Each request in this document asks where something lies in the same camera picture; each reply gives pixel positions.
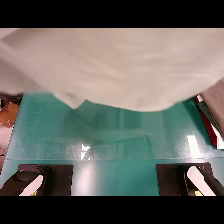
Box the heap of clothes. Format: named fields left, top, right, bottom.
left=193, top=79, right=224, bottom=150

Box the white shirt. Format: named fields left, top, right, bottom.
left=0, top=28, right=224, bottom=113

